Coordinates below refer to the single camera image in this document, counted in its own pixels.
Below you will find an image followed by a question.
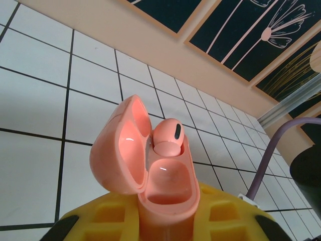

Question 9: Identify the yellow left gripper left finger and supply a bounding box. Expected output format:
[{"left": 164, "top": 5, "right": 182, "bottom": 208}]
[{"left": 60, "top": 192, "right": 141, "bottom": 241}]

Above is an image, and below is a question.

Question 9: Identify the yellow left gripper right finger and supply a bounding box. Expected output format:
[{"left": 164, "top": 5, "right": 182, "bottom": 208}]
[{"left": 193, "top": 182, "right": 279, "bottom": 241}]

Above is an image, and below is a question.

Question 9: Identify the pink earbud charging case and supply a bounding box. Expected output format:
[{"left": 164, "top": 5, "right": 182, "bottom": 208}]
[{"left": 89, "top": 94, "right": 201, "bottom": 241}]

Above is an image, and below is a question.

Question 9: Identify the pink wireless earbud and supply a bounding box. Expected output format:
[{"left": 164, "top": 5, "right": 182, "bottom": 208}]
[{"left": 152, "top": 117, "right": 185, "bottom": 158}]

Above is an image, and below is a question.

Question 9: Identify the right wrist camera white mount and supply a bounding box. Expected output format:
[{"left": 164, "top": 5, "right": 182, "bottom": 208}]
[{"left": 238, "top": 192, "right": 260, "bottom": 208}]

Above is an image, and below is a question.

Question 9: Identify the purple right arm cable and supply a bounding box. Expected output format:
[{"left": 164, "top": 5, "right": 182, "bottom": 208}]
[{"left": 247, "top": 119, "right": 321, "bottom": 199}]

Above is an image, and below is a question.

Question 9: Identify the aluminium corner post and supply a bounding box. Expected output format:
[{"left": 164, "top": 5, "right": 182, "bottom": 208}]
[{"left": 257, "top": 75, "right": 321, "bottom": 129}]

